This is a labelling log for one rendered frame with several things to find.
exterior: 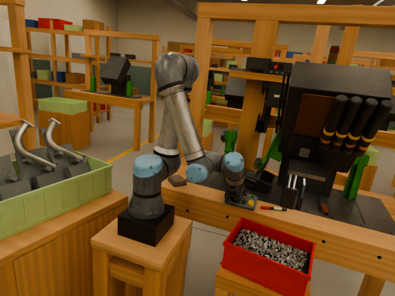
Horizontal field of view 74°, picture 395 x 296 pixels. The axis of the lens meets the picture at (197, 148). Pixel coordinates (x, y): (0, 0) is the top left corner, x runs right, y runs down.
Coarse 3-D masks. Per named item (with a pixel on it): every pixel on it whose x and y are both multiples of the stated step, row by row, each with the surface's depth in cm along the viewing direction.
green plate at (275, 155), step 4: (276, 136) 136; (276, 140) 138; (272, 144) 138; (276, 144) 138; (272, 148) 139; (276, 148) 139; (268, 152) 139; (272, 152) 140; (276, 152) 139; (268, 156) 141; (272, 156) 140; (276, 156) 140; (280, 156) 139; (276, 160) 140; (280, 160) 139
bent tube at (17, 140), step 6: (24, 120) 131; (24, 126) 131; (30, 126) 135; (18, 132) 129; (24, 132) 131; (18, 138) 128; (18, 144) 128; (18, 150) 128; (24, 150) 130; (24, 156) 131; (30, 156) 132; (36, 156) 135; (36, 162) 136; (42, 162) 137; (48, 162) 139; (54, 168) 142
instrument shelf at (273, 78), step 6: (234, 72) 161; (240, 72) 159; (246, 72) 158; (252, 72) 167; (246, 78) 159; (252, 78) 157; (258, 78) 156; (264, 78) 155; (270, 78) 154; (276, 78) 153; (282, 78) 151
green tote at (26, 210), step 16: (96, 160) 154; (80, 176) 132; (96, 176) 141; (32, 192) 112; (48, 192) 119; (64, 192) 126; (80, 192) 134; (96, 192) 144; (0, 208) 103; (16, 208) 109; (32, 208) 115; (48, 208) 121; (64, 208) 128; (0, 224) 105; (16, 224) 110; (32, 224) 116; (0, 240) 106
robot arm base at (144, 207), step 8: (160, 192) 108; (136, 200) 104; (144, 200) 103; (152, 200) 104; (160, 200) 108; (128, 208) 108; (136, 208) 104; (144, 208) 103; (152, 208) 105; (160, 208) 107; (136, 216) 104; (144, 216) 103; (152, 216) 104
